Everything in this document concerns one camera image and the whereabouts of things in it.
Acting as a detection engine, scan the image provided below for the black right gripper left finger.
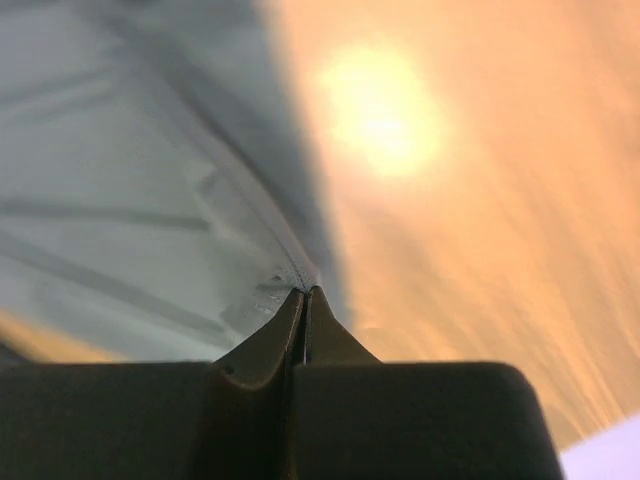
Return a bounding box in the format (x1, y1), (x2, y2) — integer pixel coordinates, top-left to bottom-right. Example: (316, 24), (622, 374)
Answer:
(1, 291), (304, 479)

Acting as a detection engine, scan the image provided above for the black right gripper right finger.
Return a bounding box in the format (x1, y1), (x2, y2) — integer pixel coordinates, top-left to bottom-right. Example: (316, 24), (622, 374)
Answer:
(292, 288), (562, 479)

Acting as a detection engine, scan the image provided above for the dark grey t shirt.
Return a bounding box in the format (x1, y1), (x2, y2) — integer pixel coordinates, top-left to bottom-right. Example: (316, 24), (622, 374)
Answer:
(1, 1), (352, 361)

